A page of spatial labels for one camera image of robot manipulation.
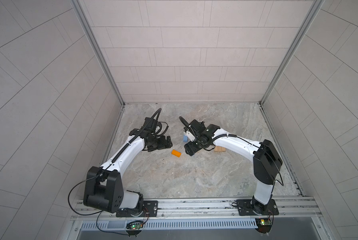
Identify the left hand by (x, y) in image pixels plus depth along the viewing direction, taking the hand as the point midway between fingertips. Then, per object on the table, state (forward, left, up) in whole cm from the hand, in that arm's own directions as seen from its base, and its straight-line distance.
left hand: (169, 143), depth 83 cm
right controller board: (-37, -46, -10) cm, 60 cm away
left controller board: (-37, +12, -5) cm, 39 cm away
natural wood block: (-9, -24, +11) cm, 27 cm away
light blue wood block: (-2, -9, +8) cm, 12 cm away
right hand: (-2, -12, -3) cm, 12 cm away
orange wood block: (-2, -3, -9) cm, 10 cm away
